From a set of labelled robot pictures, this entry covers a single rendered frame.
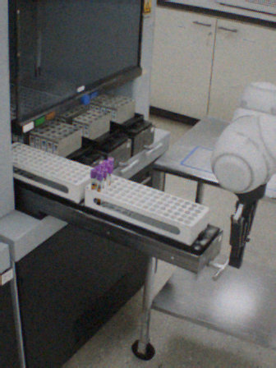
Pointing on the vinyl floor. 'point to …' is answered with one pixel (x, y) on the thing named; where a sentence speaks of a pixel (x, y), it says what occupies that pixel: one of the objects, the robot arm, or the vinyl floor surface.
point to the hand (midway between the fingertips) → (236, 253)
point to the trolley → (207, 314)
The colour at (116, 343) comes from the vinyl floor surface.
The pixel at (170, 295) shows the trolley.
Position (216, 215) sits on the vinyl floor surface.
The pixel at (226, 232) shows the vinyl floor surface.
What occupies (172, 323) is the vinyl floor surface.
